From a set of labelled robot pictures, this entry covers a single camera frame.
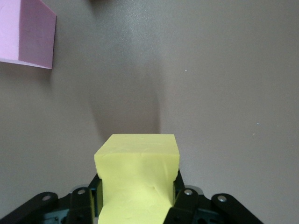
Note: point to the brown table mat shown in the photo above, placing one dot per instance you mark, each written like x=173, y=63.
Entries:
x=210, y=70

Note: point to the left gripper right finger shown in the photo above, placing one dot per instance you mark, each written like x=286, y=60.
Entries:
x=187, y=207

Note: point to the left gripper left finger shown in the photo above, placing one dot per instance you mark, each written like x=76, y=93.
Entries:
x=79, y=205

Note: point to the yellow foam cube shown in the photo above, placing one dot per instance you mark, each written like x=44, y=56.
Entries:
x=137, y=168

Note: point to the pink foam cube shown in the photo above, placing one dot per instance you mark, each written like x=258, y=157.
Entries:
x=28, y=35

